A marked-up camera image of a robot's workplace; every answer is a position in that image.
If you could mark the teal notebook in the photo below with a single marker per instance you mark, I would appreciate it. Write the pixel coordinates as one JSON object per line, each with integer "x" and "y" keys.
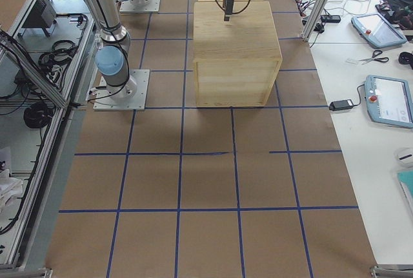
{"x": 405, "y": 178}

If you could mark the black smartphone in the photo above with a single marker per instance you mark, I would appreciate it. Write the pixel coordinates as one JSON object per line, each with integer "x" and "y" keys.
{"x": 330, "y": 18}

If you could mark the white round device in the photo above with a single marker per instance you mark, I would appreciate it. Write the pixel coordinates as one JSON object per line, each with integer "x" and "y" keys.
{"x": 404, "y": 156}

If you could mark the crumpled white cloth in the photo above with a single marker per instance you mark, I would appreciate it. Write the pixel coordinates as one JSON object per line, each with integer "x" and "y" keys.
{"x": 11, "y": 187}

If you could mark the black power adapter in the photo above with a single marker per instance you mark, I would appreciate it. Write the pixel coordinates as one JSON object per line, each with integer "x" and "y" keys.
{"x": 340, "y": 105}

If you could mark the far blue teach pendant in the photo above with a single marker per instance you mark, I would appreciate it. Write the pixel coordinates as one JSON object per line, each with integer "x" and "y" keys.
{"x": 377, "y": 31}

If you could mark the wooden drawer cabinet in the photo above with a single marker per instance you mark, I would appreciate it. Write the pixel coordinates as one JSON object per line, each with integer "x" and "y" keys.
{"x": 236, "y": 62}

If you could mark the near blue teach pendant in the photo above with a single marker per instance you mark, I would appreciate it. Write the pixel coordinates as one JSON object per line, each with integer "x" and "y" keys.
{"x": 388, "y": 101}

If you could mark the seated person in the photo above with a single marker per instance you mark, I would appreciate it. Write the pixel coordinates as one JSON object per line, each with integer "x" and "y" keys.
{"x": 398, "y": 12}

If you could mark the blue teach pendant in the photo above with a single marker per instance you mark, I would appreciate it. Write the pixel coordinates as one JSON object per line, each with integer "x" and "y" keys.
{"x": 377, "y": 31}
{"x": 388, "y": 101}

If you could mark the aluminium frame post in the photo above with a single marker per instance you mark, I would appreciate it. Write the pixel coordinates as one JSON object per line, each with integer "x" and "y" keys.
{"x": 313, "y": 18}

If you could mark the black handled scissors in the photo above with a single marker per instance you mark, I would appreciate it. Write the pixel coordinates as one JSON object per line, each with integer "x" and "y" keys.
{"x": 375, "y": 57}

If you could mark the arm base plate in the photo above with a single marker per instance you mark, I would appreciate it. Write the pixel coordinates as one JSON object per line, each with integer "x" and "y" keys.
{"x": 140, "y": 6}
{"x": 130, "y": 97}

